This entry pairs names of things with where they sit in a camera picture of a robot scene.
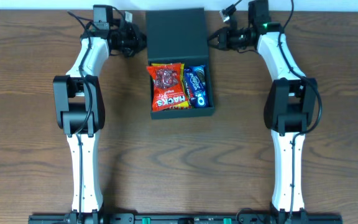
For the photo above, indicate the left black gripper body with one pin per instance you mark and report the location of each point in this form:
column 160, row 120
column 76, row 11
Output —
column 137, row 40

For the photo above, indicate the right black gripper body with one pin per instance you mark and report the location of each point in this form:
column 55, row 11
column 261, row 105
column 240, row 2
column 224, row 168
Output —
column 223, row 39

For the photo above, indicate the dark green box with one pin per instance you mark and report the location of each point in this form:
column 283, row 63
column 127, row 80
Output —
column 180, row 36

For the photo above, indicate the blue Oreo cookie pack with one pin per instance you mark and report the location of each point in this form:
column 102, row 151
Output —
column 201, row 97

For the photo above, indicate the small blue Eclipse pack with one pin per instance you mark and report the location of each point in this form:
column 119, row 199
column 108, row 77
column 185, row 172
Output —
column 193, row 82

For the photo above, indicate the red Hacks candy bag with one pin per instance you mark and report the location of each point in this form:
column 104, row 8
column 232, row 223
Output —
column 166, row 87

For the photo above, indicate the purple Dairy Milk bar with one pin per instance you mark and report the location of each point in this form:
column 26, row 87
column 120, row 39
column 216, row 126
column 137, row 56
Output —
column 189, row 94

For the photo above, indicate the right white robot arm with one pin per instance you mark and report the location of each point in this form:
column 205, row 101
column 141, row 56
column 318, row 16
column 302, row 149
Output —
column 293, row 107

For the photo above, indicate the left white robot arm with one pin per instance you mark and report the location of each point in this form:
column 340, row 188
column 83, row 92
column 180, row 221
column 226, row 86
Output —
column 79, row 103

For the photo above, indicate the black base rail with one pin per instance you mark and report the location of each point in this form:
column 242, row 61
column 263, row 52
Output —
column 244, row 218

